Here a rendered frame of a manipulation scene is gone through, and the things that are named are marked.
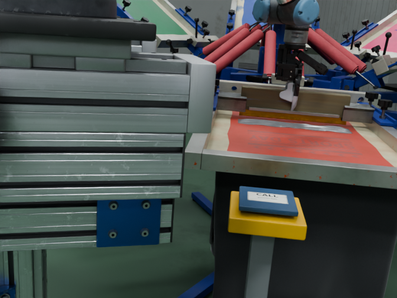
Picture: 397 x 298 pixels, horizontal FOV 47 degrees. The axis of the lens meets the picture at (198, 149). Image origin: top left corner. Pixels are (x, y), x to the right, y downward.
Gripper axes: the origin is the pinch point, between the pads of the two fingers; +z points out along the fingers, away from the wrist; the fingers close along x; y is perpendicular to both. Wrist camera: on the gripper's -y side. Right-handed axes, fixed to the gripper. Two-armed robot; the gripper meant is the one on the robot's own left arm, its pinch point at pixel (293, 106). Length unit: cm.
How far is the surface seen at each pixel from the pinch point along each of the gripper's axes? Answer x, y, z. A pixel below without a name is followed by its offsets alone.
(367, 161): 41.5, -14.6, 5.4
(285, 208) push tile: 81, 9, 4
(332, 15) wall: -698, -133, -47
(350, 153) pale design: 35.1, -11.8, 5.4
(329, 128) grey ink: 9.5, -10.7, 4.6
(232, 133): 25.6, 19.4, 5.3
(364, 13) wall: -607, -164, -51
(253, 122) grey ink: 8.8, 13.2, 4.8
